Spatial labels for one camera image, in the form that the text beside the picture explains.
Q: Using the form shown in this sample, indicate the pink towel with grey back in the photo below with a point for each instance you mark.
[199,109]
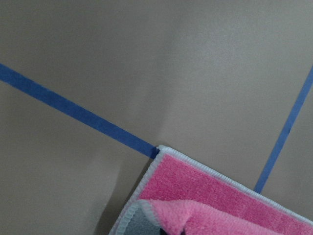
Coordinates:
[180,196]

